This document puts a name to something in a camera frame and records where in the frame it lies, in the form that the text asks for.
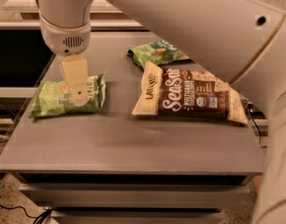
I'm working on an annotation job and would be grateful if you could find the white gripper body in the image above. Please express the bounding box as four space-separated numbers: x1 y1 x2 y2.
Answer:
39 16 91 56

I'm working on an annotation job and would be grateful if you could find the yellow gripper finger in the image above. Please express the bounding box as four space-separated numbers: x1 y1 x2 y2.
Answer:
60 55 88 106

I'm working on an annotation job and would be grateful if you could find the green Kettle jalapeno chip bag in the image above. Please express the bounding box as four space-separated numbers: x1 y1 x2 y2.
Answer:
29 74 106 119

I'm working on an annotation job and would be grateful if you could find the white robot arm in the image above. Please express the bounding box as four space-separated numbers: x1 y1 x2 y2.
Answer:
38 0 286 224

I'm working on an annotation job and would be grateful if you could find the small green snack bag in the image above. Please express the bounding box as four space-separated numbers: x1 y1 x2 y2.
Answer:
127 40 189 68

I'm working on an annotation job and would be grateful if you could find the brown Sea Salt tortilla chip bag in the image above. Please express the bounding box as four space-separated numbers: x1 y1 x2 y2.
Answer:
132 62 248 124

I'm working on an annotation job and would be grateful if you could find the grey table drawer unit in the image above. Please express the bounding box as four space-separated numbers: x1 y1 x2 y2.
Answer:
19 173 252 224

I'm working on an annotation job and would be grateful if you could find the black floor cable left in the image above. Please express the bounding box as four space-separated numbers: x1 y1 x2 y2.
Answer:
0 200 53 224

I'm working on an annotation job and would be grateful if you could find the black cable right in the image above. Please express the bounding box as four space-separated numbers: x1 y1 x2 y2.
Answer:
245 101 263 145

